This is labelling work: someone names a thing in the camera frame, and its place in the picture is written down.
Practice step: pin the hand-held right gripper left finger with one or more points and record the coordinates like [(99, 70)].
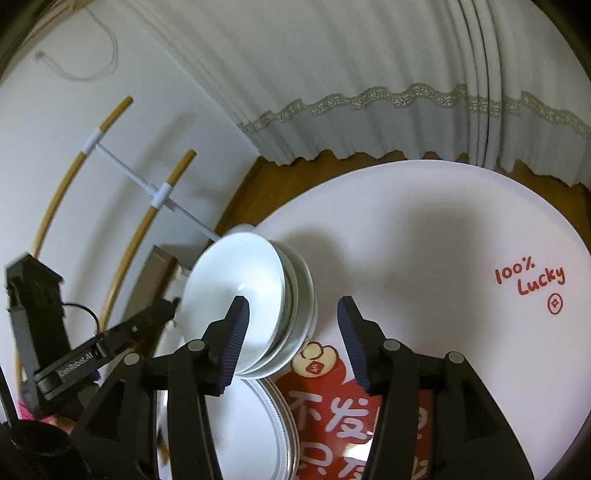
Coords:
[(235, 341)]

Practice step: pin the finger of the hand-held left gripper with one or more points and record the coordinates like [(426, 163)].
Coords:
[(138, 325)]

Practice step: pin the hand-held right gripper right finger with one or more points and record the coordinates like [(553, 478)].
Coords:
[(353, 346)]

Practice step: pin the white bowl grey band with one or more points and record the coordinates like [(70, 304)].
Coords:
[(292, 295), (231, 272), (310, 309)]

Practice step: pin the large plate grey patterned rim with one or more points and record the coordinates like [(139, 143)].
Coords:
[(249, 415)]

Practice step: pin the white plate grey rim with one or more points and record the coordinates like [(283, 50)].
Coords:
[(292, 454)]

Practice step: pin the round white printed table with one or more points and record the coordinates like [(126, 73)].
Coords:
[(415, 230)]

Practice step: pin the white barre stand wooden rails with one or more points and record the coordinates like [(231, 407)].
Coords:
[(162, 193)]

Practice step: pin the cream curtain lace trim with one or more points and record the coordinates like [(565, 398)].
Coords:
[(369, 55)]

